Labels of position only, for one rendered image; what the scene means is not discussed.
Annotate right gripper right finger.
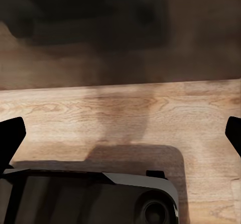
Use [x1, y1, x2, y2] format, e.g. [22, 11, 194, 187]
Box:
[225, 116, 241, 156]

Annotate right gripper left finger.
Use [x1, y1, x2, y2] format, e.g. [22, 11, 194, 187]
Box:
[0, 117, 26, 177]

